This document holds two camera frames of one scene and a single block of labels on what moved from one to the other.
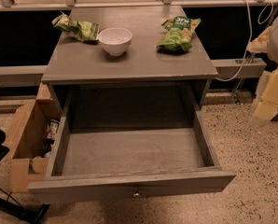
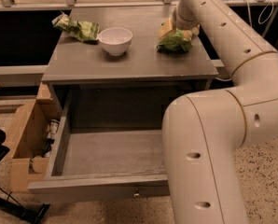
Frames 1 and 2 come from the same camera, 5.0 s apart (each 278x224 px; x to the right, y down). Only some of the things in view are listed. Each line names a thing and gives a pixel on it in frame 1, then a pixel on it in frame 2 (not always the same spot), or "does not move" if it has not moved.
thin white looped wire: (271, 1) does not move
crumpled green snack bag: (80, 30) does not move
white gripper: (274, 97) -> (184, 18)
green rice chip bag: (178, 37) does not move
